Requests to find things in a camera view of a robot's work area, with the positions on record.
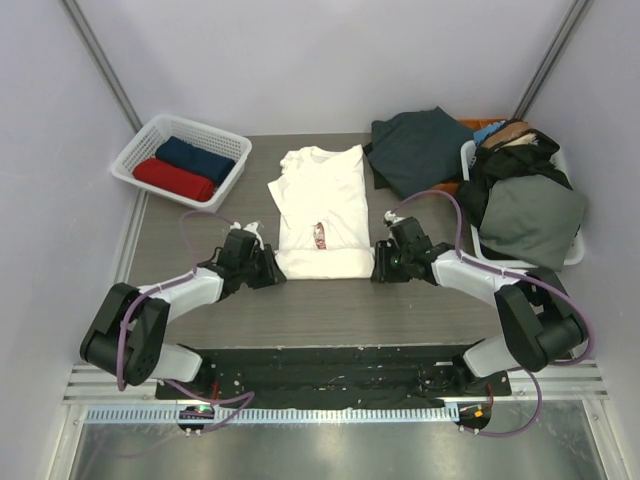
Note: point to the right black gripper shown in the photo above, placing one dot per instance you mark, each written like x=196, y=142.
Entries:
x=383, y=268

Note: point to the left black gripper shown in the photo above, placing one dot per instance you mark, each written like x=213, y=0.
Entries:
x=271, y=274

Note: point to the white floral print t-shirt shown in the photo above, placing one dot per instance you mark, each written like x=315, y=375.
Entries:
x=324, y=219

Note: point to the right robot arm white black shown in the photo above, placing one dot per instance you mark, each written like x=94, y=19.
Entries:
x=539, y=326

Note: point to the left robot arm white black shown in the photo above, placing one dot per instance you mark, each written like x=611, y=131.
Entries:
x=127, y=335

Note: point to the orange plastic tray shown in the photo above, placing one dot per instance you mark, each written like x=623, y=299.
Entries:
x=451, y=185

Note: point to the dark teal folded t-shirt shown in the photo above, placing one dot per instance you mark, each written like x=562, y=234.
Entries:
x=415, y=151

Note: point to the rolled navy blue t-shirt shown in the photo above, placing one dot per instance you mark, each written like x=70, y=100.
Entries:
x=185, y=156

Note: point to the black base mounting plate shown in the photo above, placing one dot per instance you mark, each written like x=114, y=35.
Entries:
x=387, y=377

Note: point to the white plastic laundry bin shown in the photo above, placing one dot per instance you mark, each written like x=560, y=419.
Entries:
x=575, y=250

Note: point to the rolled red t-shirt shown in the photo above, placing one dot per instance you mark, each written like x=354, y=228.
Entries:
x=162, y=175

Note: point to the white plastic lattice basket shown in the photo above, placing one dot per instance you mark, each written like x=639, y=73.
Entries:
x=163, y=126

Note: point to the blue cloth in bin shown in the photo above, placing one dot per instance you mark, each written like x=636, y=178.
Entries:
x=488, y=129

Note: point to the grey green t-shirt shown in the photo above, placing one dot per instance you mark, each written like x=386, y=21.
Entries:
x=535, y=220

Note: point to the black crumpled garment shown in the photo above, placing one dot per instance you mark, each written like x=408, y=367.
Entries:
x=497, y=163

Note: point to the tan beige garment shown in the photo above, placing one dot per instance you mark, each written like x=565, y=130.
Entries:
x=512, y=133

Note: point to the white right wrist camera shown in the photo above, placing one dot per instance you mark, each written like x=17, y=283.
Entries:
x=390, y=218

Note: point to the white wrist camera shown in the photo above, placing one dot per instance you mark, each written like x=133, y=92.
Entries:
x=390, y=218
x=254, y=228

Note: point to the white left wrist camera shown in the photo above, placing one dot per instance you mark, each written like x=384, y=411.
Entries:
x=254, y=228

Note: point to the slotted white cable duct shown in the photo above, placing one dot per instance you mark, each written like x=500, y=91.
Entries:
x=196, y=414

